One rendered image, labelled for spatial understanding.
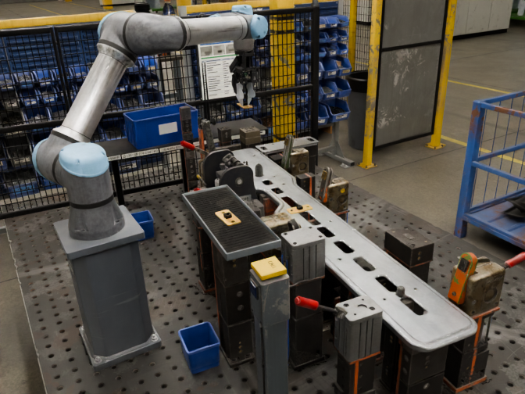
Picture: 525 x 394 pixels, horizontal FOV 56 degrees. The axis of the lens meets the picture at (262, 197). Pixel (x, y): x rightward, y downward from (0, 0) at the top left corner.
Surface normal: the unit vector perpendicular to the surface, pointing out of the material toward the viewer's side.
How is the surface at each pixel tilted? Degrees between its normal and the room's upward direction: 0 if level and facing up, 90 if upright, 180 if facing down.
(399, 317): 0
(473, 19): 90
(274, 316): 90
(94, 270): 90
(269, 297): 90
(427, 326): 0
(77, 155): 7
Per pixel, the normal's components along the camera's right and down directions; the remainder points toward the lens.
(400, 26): 0.51, 0.37
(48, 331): -0.04, -0.90
